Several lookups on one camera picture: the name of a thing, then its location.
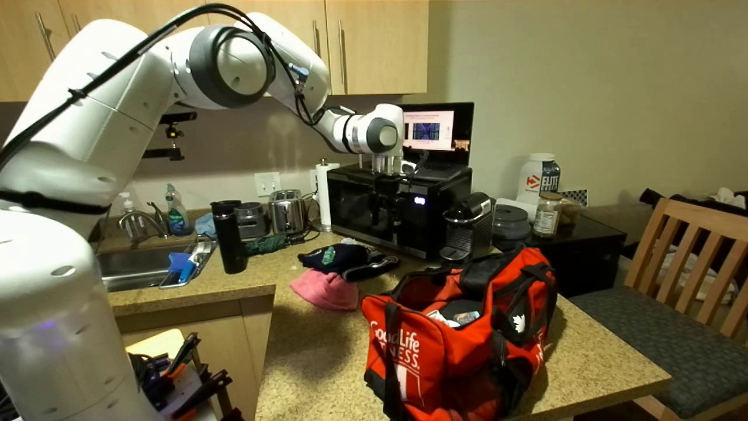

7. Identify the chrome faucet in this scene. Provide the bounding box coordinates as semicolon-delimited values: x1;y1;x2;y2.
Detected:
115;202;170;241

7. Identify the white plastic jug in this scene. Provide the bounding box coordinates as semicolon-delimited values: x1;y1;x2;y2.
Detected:
519;152;564;216

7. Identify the grey seat cushion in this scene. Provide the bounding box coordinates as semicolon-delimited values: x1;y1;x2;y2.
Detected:
570;286;748;421

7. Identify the glass jar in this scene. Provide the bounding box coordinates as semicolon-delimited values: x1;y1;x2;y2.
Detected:
531;193;566;241

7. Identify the black coffee maker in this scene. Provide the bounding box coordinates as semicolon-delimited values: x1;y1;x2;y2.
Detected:
436;190;497;269

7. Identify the black travel tumbler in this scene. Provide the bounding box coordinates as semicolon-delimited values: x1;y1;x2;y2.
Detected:
207;200;251;277

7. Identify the pink cloth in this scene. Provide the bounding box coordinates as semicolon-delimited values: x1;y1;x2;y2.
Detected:
287;269;363;315

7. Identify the black laptop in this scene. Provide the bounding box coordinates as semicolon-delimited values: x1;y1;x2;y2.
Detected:
399;101;476;180

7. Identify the black low cabinet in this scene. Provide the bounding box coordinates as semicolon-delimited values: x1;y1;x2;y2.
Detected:
525;214;628;299

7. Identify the red duffel bag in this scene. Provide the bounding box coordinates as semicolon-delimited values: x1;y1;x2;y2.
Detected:
357;246;560;421

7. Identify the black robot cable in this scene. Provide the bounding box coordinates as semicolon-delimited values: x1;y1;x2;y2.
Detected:
0;2;330;172

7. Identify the black white striped garment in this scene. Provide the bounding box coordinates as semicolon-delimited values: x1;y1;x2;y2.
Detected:
296;239;404;286

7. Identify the blue dish brush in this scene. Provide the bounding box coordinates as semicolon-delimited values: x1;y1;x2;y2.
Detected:
163;249;201;286

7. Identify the silver toaster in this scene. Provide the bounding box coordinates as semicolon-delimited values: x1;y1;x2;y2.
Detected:
268;187;313;239

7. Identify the blue dish soap bottle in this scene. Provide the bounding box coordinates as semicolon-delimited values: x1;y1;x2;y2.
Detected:
162;183;192;239

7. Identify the white wall outlet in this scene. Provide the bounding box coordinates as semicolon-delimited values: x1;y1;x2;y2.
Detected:
253;168;282;200

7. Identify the black camera on stand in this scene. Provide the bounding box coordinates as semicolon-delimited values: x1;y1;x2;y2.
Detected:
159;111;198;142

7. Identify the wooden chair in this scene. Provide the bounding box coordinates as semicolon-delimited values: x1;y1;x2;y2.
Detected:
570;194;748;421

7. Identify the steel kitchen sink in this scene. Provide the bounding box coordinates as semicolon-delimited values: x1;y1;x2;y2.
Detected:
96;236;220;294

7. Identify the black round cooker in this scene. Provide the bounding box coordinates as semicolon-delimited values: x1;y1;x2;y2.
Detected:
491;202;536;253

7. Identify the black microwave oven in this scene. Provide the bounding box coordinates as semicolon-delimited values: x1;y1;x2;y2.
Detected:
325;163;475;265

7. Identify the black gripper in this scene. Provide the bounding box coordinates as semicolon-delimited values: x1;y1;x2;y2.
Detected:
371;149;411;190

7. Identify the small black appliance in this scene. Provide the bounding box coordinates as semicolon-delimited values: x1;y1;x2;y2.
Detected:
233;202;272;246

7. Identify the wooden counter base cabinet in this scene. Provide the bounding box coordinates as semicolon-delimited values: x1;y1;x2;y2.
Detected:
111;286;277;421

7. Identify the black orange tools pile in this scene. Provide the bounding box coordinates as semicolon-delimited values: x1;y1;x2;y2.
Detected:
127;333;238;421

